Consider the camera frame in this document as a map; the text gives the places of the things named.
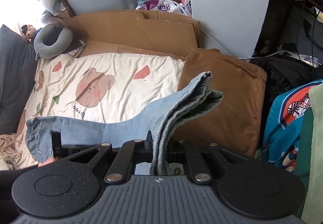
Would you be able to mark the flattened cardboard box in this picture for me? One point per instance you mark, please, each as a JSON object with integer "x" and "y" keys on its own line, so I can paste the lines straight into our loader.
{"x": 126, "y": 29}

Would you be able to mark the purple detergent bag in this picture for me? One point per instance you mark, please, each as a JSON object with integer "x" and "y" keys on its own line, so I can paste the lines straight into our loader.
{"x": 154, "y": 6}

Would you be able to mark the teal cartoon print cloth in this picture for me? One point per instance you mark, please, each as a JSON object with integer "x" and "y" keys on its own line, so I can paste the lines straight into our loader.
{"x": 277, "y": 125}

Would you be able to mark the grey neck pillow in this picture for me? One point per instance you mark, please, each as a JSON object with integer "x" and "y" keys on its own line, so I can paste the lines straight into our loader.
{"x": 50, "y": 52}

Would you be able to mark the black desk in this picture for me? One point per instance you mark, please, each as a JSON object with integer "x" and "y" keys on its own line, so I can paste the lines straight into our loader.
{"x": 290, "y": 24}

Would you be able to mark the white black fuzzy blanket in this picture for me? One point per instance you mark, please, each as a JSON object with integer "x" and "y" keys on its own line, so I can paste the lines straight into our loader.
{"x": 5, "y": 163}

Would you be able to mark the green towel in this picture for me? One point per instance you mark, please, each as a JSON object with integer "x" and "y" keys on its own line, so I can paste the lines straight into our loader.
{"x": 313, "y": 138}

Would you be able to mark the black clothing pile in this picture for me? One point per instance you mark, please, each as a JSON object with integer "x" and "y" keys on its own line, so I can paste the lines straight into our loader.
{"x": 282, "y": 75}

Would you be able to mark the person's left forearm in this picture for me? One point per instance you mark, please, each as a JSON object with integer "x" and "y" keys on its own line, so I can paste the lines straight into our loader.
{"x": 12, "y": 181}

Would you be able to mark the white blue printed bag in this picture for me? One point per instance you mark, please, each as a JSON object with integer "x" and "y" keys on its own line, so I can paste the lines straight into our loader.
{"x": 185, "y": 9}

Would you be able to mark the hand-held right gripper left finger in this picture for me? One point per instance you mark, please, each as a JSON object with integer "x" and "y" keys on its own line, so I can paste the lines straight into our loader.
{"x": 149, "y": 148}

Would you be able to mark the person's left hand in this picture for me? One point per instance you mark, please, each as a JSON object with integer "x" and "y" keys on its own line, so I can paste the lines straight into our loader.
{"x": 48, "y": 161}

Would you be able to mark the beige garment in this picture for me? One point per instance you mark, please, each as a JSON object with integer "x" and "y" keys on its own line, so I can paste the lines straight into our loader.
{"x": 10, "y": 145}

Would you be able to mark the brown teddy bear toy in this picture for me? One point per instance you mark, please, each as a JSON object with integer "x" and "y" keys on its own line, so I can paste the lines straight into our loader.
{"x": 30, "y": 32}

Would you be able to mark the floral cloth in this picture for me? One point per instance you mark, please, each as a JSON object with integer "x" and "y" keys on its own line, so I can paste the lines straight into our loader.
{"x": 75, "y": 52}

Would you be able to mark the dark grey duvet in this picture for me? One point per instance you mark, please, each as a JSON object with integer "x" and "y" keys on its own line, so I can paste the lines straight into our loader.
{"x": 12, "y": 75}

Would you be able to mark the silver foil wrap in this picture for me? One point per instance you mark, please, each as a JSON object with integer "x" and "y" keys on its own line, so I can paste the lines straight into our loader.
{"x": 302, "y": 58}

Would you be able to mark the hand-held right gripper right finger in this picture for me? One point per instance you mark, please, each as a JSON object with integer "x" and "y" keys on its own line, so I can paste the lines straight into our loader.
{"x": 174, "y": 153}

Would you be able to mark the brown folded cloth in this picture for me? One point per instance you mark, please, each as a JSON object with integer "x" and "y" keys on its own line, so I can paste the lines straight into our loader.
{"x": 227, "y": 125}

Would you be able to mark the cream bear print bed sheet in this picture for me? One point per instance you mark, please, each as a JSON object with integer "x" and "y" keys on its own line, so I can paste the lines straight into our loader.
{"x": 113, "y": 75}

